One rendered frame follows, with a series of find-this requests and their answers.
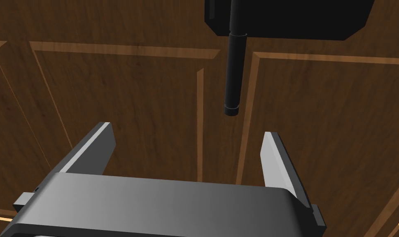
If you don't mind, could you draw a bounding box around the brown wooden door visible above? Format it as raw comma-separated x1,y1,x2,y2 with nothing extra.
0,0,399,237

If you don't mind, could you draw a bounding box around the black door handle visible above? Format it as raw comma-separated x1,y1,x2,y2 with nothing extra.
204,0,375,117

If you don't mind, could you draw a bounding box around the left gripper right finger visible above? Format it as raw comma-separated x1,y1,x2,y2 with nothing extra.
260,131,311,209

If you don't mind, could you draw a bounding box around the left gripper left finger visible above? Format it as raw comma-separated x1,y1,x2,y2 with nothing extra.
59,122,117,176

